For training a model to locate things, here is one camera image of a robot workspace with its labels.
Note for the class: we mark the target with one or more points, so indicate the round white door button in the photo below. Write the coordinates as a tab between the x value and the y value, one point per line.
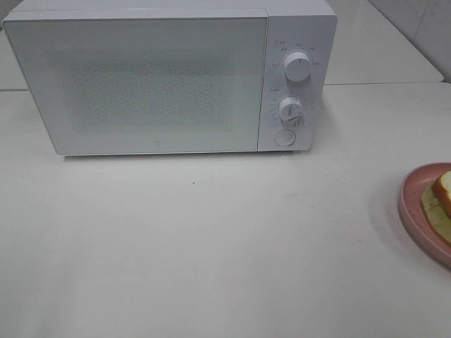
285	138

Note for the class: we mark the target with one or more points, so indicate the white microwave door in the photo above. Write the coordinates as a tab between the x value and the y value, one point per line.
144	86

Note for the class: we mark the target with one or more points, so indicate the pink round plate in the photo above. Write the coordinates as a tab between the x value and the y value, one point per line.
413	215

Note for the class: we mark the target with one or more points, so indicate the white bread sandwich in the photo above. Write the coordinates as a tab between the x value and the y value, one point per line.
436	203

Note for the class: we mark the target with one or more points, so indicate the lower white timer knob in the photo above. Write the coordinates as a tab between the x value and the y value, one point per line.
290	110

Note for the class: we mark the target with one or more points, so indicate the upper white power knob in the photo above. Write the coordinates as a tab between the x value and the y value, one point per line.
297	66

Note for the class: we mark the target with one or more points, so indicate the white microwave oven body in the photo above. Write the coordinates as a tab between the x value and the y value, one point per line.
307	26

